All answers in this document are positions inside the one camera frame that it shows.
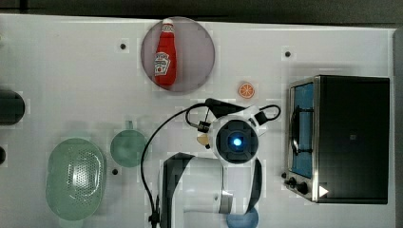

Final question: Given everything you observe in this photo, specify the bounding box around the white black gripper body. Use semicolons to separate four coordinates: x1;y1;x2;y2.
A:
198;97;269;134

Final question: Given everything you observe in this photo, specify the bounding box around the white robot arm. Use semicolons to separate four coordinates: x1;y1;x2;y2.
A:
158;98;269;228

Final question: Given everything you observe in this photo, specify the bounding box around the green mug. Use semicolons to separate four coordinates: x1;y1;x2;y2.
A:
110;121;147;168

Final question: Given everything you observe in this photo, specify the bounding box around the orange slice toy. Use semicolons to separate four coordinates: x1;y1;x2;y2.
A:
239;83;255;99

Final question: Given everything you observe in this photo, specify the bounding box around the grey round plate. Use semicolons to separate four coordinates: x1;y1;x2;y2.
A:
141;16;215;92

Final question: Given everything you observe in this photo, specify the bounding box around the blue cup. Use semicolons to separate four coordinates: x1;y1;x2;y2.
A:
226;208;259;228

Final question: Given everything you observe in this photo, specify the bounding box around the red ketchup bottle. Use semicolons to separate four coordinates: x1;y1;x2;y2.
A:
154;18;177;86

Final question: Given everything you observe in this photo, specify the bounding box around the black toaster oven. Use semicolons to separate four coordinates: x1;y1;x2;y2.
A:
282;75;390;204

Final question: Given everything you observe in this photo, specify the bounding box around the green perforated colander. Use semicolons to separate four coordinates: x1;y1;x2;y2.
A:
46;138;106;220

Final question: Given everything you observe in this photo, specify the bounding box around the black round container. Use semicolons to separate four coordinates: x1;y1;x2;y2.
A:
0;90;26;125

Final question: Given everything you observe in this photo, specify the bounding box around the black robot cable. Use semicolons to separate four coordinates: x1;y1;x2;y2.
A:
140;104;282;228

